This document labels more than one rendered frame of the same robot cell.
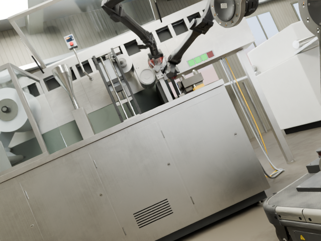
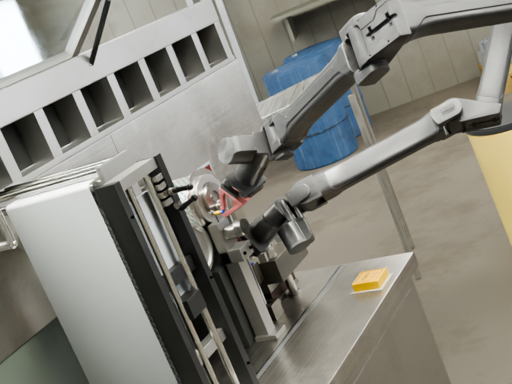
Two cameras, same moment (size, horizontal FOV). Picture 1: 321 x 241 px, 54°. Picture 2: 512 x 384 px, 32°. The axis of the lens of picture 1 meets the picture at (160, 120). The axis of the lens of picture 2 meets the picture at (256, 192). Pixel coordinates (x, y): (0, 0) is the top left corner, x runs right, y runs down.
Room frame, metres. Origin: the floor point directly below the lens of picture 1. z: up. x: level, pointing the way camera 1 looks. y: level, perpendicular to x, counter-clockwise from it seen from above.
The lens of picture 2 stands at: (1.15, 1.39, 1.70)
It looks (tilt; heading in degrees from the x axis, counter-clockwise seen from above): 14 degrees down; 305
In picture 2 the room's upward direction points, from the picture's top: 22 degrees counter-clockwise
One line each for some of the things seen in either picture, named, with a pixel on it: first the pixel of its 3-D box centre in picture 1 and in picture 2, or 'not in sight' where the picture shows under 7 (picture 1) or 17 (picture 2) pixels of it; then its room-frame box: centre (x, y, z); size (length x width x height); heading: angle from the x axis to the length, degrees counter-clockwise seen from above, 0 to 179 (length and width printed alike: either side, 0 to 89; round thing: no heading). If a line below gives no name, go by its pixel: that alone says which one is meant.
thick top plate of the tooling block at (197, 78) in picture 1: (189, 84); (228, 268); (2.55, -0.34, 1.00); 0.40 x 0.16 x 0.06; 2
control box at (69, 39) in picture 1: (70, 41); not in sight; (2.39, 0.39, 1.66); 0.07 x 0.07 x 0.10; 8
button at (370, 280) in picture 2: (198, 87); (370, 280); (2.15, -0.33, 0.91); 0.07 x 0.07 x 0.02; 2
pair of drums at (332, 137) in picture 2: not in sight; (319, 100); (4.82, -5.19, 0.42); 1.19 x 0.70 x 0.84; 114
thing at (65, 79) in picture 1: (77, 107); not in sight; (2.46, 0.56, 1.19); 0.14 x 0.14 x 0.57
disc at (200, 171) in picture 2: (157, 60); (207, 199); (2.39, -0.16, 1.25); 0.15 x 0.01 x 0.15; 92
